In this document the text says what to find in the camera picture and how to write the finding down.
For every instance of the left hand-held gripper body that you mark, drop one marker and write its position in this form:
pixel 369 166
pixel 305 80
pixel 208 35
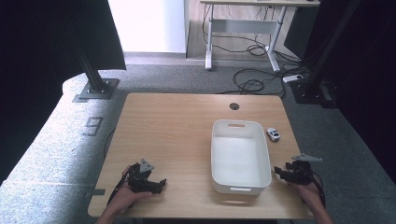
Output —
pixel 140 182

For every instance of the grey tape floor marker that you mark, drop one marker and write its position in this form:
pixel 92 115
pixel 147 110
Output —
pixel 96 192

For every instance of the person's left hand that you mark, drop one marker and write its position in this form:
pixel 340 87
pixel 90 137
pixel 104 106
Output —
pixel 126 197

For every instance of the white-legged wooden desk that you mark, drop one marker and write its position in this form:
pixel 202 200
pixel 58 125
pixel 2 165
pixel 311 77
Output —
pixel 243 26

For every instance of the black curtain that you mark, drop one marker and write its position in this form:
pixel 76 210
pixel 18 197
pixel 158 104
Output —
pixel 37 62
pixel 367 77

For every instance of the person's right hand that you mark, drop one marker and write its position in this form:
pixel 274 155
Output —
pixel 306 192

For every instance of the black metal stand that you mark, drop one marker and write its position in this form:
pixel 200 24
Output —
pixel 317 68
pixel 93 77

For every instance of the white plastic basket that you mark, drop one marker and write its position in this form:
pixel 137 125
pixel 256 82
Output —
pixel 239 155

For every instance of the white power strip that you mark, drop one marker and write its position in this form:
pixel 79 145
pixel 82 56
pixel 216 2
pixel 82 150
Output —
pixel 292 78

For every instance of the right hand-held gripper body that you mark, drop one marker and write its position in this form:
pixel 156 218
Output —
pixel 300 172

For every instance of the white toy car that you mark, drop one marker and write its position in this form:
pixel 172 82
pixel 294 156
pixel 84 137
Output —
pixel 273 134

